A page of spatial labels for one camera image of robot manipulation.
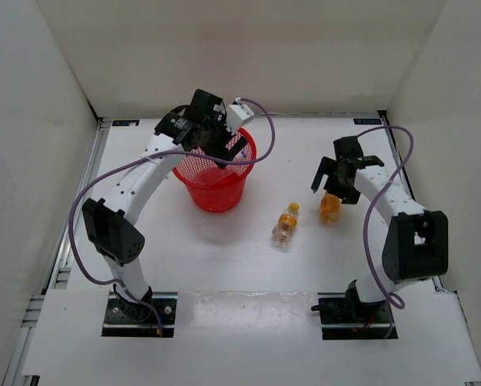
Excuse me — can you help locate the orange plastic bottle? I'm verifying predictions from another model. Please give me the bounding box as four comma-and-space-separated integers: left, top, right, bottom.
319, 192, 341, 224

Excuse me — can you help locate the clear plastic bottle white cap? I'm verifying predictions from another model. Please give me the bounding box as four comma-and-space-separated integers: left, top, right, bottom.
194, 145, 251, 186

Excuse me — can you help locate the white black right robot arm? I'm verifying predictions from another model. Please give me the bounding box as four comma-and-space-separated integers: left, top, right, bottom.
311, 136, 449, 322

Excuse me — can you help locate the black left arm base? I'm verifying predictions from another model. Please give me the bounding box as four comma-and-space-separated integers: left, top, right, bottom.
101, 292, 178, 338

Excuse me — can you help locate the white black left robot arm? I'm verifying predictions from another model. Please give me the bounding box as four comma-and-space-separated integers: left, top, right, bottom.
83, 89, 254, 322

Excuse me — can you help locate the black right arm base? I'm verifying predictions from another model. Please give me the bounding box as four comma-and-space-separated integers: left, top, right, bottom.
310, 292, 398, 341

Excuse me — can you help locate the red mesh waste bin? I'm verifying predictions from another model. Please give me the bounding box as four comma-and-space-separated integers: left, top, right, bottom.
171, 126, 258, 213

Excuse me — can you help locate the blue right corner label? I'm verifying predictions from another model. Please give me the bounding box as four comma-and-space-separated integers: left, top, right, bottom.
353, 118, 382, 126

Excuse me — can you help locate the blue corner label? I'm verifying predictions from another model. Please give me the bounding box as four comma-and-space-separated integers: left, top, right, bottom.
353, 118, 382, 126
112, 120, 140, 127

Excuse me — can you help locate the clear bottle yellow cap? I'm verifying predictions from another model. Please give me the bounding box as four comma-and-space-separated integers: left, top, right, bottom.
272, 203, 299, 247

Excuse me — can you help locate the blue left corner label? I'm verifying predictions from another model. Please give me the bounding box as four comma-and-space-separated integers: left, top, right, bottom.
112, 120, 140, 127

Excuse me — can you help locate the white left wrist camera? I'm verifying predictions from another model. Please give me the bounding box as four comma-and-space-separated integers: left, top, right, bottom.
225, 97, 255, 134

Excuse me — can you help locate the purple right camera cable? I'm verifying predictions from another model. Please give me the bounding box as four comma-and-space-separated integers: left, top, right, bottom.
355, 125, 417, 339

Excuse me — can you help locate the purple camera cable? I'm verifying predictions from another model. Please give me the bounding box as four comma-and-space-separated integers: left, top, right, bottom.
355, 125, 417, 339
68, 96, 277, 329

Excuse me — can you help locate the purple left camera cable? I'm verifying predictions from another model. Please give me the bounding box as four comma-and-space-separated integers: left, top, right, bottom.
68, 96, 277, 329

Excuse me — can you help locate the aluminium table frame rail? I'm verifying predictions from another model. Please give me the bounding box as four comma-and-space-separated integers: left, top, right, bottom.
6, 114, 481, 385

